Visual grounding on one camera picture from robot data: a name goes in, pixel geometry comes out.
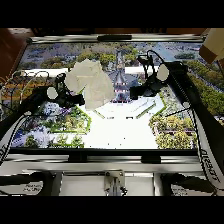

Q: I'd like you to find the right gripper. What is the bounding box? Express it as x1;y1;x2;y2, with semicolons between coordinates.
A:
128;77;160;101

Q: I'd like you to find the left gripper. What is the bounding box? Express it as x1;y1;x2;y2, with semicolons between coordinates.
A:
57;90;86;109

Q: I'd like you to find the white T-shirt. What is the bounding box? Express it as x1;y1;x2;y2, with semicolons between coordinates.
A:
64;58;117;111

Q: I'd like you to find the cardboard box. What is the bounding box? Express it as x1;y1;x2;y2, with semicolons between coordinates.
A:
198;28;224;65

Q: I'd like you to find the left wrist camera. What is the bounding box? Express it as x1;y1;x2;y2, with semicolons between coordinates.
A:
54;72;68;90

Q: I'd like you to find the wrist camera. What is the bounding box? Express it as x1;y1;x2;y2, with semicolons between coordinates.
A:
136;54;156;80
54;72;68;90

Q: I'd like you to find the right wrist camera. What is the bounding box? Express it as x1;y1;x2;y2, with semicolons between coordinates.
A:
136;54;156;80

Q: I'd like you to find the black cable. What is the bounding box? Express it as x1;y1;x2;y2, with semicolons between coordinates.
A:
165;101;193;118

